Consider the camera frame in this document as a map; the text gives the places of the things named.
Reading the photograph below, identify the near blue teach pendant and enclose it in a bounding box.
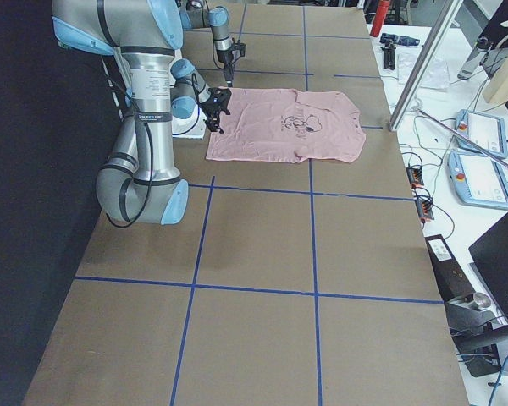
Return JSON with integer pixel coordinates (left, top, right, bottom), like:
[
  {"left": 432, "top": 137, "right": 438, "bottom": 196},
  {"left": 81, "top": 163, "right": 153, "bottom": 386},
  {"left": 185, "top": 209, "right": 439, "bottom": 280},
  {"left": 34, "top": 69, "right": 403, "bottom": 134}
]
[{"left": 447, "top": 151, "right": 508, "bottom": 210}]

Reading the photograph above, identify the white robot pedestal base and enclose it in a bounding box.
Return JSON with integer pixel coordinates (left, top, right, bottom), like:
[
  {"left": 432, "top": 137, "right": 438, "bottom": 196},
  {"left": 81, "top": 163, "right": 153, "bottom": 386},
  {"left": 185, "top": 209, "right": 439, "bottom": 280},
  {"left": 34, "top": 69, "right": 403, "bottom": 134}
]
[{"left": 172, "top": 107, "right": 207, "bottom": 140}]

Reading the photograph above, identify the reacher stick white hook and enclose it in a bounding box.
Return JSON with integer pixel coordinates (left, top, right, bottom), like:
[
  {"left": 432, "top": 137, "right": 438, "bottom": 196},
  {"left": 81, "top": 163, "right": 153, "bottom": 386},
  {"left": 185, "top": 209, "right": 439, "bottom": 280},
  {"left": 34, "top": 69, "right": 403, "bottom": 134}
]
[{"left": 412, "top": 107, "right": 508, "bottom": 170}]

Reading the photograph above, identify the silver metal cup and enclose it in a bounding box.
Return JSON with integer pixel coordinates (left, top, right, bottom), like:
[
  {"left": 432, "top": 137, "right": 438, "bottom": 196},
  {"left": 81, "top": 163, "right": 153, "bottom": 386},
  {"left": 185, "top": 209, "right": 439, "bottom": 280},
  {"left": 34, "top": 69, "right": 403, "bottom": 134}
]
[{"left": 470, "top": 292, "right": 492, "bottom": 311}]

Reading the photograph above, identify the clear plastic bag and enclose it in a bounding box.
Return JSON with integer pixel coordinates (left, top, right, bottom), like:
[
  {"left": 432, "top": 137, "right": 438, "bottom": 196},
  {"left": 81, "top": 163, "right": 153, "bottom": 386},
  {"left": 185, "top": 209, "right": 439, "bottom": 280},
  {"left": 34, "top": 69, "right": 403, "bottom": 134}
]
[{"left": 395, "top": 51, "right": 450, "bottom": 90}]

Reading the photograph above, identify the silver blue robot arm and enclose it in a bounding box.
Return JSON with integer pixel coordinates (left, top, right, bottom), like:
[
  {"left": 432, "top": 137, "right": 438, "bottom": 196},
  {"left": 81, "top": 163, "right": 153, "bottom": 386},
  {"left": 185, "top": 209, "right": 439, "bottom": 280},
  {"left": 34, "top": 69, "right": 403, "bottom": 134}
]
[
  {"left": 52, "top": 1, "right": 245, "bottom": 228},
  {"left": 179, "top": 1, "right": 246, "bottom": 87}
]

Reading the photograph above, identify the pink Snoopy t-shirt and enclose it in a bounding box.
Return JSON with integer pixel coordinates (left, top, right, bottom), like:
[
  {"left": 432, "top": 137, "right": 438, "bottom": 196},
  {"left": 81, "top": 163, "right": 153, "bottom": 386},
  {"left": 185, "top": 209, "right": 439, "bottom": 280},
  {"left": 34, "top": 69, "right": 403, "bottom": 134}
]
[{"left": 206, "top": 88, "right": 366, "bottom": 163}]

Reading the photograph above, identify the blue teach pendant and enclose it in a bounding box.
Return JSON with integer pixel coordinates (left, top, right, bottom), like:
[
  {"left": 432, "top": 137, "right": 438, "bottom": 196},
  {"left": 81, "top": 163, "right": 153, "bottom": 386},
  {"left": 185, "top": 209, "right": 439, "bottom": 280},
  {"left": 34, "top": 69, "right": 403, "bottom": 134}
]
[
  {"left": 455, "top": 109, "right": 508, "bottom": 159},
  {"left": 447, "top": 151, "right": 508, "bottom": 210}
]

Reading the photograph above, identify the black folded tripod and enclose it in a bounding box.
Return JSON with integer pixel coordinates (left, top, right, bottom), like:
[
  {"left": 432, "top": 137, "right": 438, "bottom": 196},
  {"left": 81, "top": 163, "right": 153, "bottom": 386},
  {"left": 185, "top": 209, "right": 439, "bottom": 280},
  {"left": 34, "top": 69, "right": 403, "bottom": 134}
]
[{"left": 382, "top": 39, "right": 395, "bottom": 70}]

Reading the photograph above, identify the aluminium frame post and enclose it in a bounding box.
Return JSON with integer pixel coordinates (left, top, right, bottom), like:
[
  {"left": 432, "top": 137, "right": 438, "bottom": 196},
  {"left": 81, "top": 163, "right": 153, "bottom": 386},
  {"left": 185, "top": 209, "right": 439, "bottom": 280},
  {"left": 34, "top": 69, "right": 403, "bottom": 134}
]
[{"left": 389, "top": 0, "right": 463, "bottom": 132}]

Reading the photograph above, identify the grey orange usb hub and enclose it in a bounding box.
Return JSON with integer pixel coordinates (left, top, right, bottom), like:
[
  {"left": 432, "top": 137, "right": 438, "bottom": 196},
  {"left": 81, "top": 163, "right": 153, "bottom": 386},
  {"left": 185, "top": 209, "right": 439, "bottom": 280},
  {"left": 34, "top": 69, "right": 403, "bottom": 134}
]
[
  {"left": 406, "top": 167, "right": 424, "bottom": 189},
  {"left": 415, "top": 195, "right": 434, "bottom": 223}
]

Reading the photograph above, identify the red bottle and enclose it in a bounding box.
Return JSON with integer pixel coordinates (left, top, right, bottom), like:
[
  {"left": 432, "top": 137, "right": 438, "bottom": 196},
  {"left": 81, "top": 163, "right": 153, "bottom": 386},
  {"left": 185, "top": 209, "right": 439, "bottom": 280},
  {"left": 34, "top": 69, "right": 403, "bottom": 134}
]
[{"left": 369, "top": 1, "right": 391, "bottom": 38}]

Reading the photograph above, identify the far blue teach pendant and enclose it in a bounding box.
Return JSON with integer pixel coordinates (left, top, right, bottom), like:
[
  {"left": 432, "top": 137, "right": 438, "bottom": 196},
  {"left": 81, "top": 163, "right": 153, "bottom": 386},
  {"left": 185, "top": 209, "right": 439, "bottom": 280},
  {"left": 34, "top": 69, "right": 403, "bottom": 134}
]
[{"left": 455, "top": 109, "right": 508, "bottom": 159}]

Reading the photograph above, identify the black monitor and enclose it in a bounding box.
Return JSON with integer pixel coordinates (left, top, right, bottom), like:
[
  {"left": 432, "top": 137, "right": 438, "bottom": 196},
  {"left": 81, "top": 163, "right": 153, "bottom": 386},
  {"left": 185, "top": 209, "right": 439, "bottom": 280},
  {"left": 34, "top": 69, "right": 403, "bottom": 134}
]
[{"left": 469, "top": 212, "right": 508, "bottom": 314}]

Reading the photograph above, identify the black box with white label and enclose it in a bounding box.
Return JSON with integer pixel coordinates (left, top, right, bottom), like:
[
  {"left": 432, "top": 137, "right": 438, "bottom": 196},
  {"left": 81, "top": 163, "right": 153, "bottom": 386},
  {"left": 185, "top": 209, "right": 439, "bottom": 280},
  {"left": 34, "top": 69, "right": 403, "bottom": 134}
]
[{"left": 425, "top": 234, "right": 476, "bottom": 302}]

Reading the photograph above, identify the blue folded umbrella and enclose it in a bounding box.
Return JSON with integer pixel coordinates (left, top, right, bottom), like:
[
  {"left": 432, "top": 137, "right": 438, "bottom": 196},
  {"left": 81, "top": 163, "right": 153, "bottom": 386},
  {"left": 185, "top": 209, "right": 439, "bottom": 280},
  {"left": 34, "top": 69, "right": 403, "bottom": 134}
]
[{"left": 379, "top": 33, "right": 420, "bottom": 47}]

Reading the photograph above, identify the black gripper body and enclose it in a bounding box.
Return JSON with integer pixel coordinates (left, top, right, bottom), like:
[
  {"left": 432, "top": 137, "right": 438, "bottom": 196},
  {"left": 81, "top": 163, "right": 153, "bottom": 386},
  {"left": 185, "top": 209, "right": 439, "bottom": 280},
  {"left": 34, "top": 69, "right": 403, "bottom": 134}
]
[
  {"left": 205, "top": 87, "right": 232, "bottom": 123},
  {"left": 219, "top": 38, "right": 246, "bottom": 69}
]

